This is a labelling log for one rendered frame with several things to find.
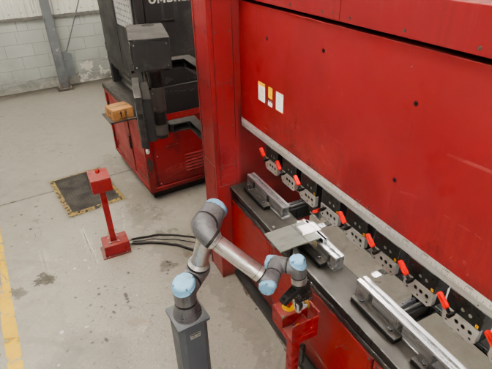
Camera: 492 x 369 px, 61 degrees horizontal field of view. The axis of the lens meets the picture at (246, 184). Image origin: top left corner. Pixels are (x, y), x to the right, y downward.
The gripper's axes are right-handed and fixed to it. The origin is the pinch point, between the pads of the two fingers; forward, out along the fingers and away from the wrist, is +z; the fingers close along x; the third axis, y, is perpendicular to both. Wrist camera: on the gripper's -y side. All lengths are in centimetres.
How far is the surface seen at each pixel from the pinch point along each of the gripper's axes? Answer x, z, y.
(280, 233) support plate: 40.7, -14.8, 15.8
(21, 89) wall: 735, 58, -131
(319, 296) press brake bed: 7.4, 7.7, 18.9
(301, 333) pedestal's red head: -4.9, 11.0, -1.0
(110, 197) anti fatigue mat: 293, 75, -58
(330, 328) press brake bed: -4.2, 20.4, 17.6
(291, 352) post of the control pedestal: 2.5, 34.3, -3.3
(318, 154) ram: 32, -64, 36
